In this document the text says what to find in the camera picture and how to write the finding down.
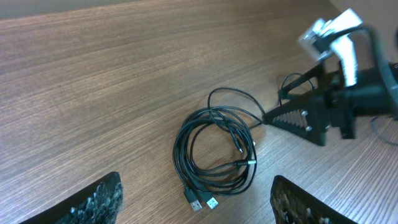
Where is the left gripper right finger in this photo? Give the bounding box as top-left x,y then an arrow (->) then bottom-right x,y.
270,175 -> 356,224

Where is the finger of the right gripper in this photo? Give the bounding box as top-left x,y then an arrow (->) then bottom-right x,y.
263,93 -> 326,146
278,63 -> 325,100

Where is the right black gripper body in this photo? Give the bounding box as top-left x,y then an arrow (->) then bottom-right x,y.
308,72 -> 356,146

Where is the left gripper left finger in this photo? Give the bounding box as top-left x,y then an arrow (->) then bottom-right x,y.
21,172 -> 123,224

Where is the thin black cable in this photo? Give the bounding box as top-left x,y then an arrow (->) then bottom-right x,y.
207,72 -> 317,154

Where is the black cable bundle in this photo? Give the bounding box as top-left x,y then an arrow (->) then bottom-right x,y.
172,105 -> 258,213

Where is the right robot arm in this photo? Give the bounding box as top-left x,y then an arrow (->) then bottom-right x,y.
263,26 -> 397,146

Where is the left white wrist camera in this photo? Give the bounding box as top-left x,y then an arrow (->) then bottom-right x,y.
298,8 -> 363,87

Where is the right camera black cable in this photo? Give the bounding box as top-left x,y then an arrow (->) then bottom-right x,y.
323,24 -> 398,147

